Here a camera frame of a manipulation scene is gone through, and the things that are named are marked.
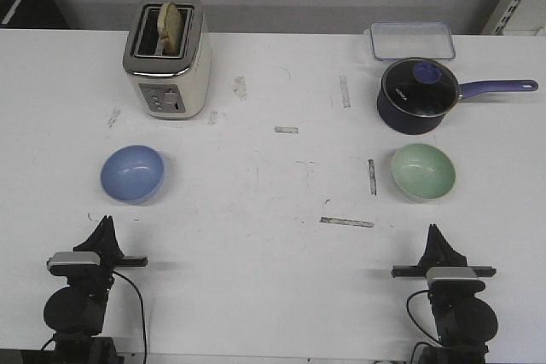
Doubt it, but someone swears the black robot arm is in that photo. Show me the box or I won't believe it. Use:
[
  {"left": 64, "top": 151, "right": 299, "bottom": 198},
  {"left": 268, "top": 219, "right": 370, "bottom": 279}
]
[
  {"left": 391, "top": 223, "right": 498, "bottom": 363},
  {"left": 44, "top": 216, "right": 148, "bottom": 363}
]

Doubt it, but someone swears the clear plastic food container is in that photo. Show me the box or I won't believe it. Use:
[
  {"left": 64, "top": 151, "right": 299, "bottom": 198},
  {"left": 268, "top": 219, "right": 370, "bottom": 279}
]
[{"left": 364, "top": 21, "right": 456, "bottom": 61}]

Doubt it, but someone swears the black box in background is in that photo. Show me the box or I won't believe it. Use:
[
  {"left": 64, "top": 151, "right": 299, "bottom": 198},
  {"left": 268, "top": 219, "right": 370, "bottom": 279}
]
[{"left": 1, "top": 0, "right": 70, "bottom": 30}]

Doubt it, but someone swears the green bowl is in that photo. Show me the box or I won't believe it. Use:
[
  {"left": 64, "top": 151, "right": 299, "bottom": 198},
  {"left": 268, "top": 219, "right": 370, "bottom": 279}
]
[{"left": 390, "top": 143, "right": 456, "bottom": 202}]

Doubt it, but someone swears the blue bowl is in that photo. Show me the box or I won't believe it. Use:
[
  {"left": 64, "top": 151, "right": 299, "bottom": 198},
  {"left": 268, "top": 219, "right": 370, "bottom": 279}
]
[{"left": 100, "top": 145, "right": 166, "bottom": 204}]

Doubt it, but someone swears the cream and steel toaster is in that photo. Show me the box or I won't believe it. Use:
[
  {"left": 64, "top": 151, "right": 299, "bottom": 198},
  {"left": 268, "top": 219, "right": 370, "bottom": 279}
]
[{"left": 122, "top": 0, "right": 212, "bottom": 119}]

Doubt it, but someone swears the toast slice in toaster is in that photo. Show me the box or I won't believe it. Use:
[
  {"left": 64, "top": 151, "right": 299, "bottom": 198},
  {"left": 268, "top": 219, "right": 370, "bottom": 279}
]
[{"left": 157, "top": 2, "right": 184, "bottom": 56}]

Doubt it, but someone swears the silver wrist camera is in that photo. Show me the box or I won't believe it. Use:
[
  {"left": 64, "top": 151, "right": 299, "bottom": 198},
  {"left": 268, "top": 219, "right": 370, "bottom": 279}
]
[
  {"left": 46, "top": 251, "right": 101, "bottom": 278},
  {"left": 426, "top": 267, "right": 485, "bottom": 293}
]

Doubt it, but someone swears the glass lid with blue knob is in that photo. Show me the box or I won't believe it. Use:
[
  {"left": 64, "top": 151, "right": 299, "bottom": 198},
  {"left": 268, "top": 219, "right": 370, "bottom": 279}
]
[{"left": 382, "top": 57, "right": 460, "bottom": 118}]

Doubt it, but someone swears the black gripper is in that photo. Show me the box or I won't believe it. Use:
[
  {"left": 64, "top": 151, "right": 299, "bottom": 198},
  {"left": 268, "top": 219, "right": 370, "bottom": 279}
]
[
  {"left": 392, "top": 223, "right": 497, "bottom": 309},
  {"left": 67, "top": 216, "right": 148, "bottom": 296}
]

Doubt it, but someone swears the dark blue saucepan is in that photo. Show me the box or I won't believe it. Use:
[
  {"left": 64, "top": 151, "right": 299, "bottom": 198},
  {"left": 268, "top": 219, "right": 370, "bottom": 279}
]
[{"left": 376, "top": 75, "right": 538, "bottom": 135}]

